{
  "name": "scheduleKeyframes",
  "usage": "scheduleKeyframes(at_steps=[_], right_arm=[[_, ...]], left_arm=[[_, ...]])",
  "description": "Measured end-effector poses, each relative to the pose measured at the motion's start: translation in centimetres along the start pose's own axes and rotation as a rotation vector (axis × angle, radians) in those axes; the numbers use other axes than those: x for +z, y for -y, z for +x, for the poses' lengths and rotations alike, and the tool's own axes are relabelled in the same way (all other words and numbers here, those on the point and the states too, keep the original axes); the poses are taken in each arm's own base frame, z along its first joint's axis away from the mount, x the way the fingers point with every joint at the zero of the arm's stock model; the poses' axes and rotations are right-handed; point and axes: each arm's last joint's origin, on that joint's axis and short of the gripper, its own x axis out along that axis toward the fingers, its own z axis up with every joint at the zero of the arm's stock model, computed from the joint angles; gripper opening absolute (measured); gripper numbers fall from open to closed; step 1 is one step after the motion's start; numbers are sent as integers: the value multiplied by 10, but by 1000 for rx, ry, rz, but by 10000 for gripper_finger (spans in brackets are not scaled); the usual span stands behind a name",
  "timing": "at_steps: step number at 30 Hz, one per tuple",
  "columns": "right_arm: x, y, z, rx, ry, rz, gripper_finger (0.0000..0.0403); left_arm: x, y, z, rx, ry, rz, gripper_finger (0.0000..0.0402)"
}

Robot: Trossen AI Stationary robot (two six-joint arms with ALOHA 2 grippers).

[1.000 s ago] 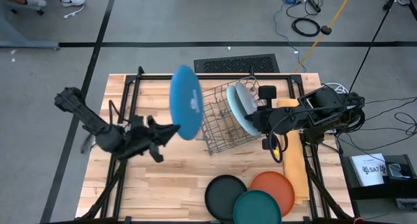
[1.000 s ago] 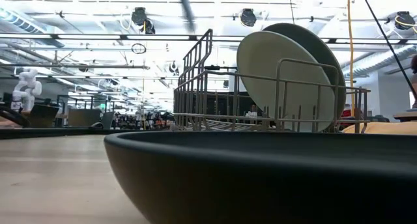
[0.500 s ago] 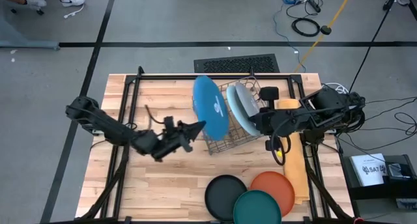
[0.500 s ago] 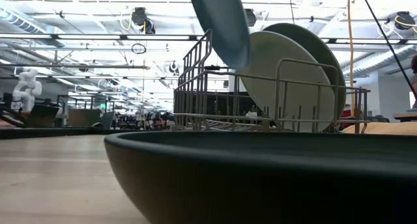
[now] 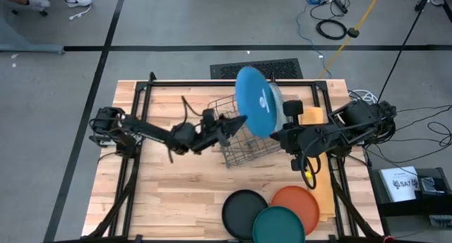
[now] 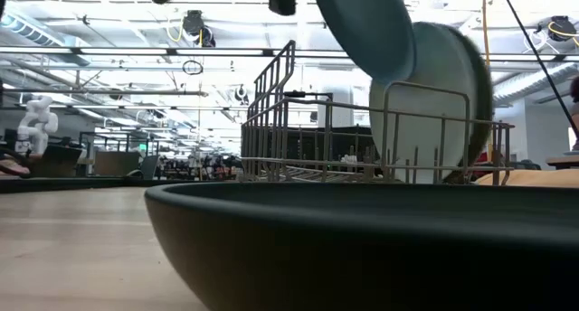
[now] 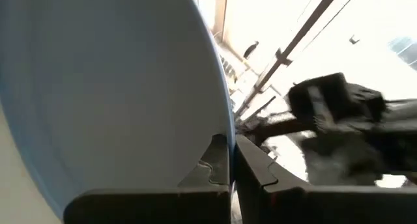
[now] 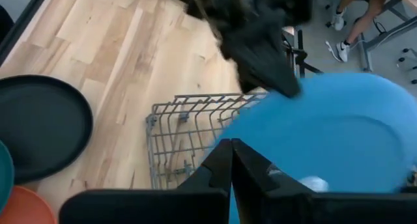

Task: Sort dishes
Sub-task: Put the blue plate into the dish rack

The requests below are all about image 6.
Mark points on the large light blue plate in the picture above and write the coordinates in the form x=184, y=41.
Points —
x=425, y=76

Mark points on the small black plate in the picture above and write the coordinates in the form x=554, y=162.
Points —
x=362, y=266

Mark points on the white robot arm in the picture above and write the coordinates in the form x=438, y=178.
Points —
x=36, y=121

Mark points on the black cabinet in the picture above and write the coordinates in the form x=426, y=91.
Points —
x=341, y=146

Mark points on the brown board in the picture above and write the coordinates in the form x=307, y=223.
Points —
x=115, y=163

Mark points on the thin black pole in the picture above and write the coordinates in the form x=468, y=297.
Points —
x=534, y=53

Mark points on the black laptop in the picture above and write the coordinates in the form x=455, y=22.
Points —
x=59, y=162

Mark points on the person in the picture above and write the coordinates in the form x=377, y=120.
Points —
x=11, y=166

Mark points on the wooden side table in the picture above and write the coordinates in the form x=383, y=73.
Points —
x=563, y=161

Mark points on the black metal table frame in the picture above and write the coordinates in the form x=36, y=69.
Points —
x=90, y=184

